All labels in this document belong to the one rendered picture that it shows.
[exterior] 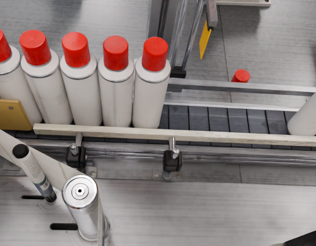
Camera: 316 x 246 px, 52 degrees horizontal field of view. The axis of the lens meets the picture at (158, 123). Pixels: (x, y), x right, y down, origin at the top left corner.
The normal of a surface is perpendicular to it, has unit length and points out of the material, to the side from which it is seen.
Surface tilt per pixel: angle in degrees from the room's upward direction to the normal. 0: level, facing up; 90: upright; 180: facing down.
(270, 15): 0
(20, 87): 90
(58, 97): 90
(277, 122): 0
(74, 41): 3
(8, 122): 90
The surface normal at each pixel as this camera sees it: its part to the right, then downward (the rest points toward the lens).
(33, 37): 0.07, -0.44
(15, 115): 0.00, 0.88
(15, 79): 0.66, 0.69
